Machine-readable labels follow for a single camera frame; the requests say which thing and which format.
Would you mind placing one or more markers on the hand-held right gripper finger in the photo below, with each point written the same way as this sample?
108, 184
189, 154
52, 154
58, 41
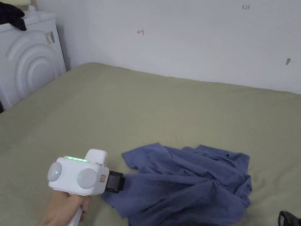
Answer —
289, 219

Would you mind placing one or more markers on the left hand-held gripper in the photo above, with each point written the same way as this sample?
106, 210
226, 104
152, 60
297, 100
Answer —
70, 174

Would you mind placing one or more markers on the dark blue shirt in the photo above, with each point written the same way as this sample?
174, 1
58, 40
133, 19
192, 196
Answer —
188, 188

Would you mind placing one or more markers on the person's left hand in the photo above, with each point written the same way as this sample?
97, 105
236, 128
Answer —
61, 209

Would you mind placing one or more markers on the bed with pale green sheet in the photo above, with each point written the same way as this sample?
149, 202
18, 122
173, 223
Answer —
145, 110

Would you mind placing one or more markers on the white washing machine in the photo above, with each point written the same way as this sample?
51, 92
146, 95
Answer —
28, 61

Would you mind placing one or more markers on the black garment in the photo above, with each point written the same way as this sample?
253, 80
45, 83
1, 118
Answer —
11, 16

